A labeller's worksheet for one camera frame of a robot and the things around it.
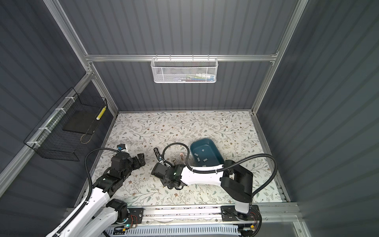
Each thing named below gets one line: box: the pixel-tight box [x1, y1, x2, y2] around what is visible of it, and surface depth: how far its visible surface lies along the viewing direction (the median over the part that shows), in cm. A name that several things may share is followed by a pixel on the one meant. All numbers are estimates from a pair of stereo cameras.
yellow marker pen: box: [95, 105, 107, 121], surface depth 82 cm
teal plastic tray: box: [189, 138, 225, 167], surface depth 96 cm
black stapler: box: [153, 147, 160, 158], surface depth 97 cm
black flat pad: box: [62, 110, 100, 135], surface depth 80 cm
